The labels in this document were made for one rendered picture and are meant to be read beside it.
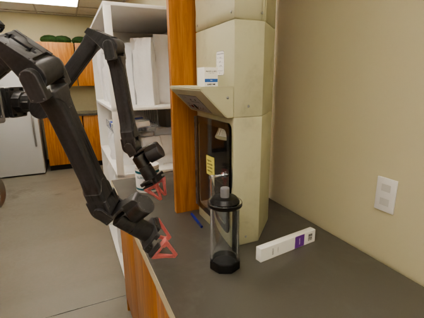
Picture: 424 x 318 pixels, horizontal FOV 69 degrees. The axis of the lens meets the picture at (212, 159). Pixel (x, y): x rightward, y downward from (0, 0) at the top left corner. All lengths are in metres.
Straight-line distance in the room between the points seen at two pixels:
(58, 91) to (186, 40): 0.71
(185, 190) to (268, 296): 0.65
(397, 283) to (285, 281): 0.33
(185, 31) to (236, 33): 0.38
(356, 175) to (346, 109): 0.24
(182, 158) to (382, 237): 0.82
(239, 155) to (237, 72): 0.27
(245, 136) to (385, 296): 0.62
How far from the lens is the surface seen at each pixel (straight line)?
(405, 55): 1.12
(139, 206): 0.86
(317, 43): 1.37
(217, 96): 0.99
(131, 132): 1.26
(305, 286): 1.03
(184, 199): 1.44
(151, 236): 0.95
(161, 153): 1.26
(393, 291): 1.10
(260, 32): 1.08
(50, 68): 0.76
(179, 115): 1.34
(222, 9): 1.11
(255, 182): 1.12
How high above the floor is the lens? 1.53
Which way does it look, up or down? 14 degrees down
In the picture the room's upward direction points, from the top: 1 degrees counter-clockwise
